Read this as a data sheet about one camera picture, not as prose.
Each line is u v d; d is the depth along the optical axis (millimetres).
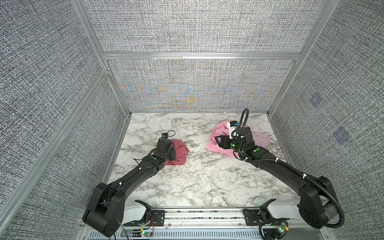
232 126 733
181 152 908
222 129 965
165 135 768
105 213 405
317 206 413
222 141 734
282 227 685
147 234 690
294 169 483
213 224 731
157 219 732
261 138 1001
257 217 729
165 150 689
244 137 615
